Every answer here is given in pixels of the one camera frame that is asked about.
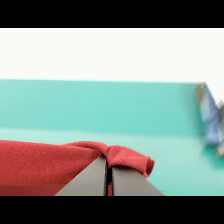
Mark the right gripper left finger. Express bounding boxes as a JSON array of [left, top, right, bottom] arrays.
[[54, 156, 108, 197]]

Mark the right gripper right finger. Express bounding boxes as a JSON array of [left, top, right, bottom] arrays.
[[111, 165, 164, 197]]

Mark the red garment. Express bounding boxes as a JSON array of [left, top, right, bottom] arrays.
[[0, 139, 156, 197]]

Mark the blue checked garment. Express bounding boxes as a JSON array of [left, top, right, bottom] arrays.
[[195, 82, 224, 157]]

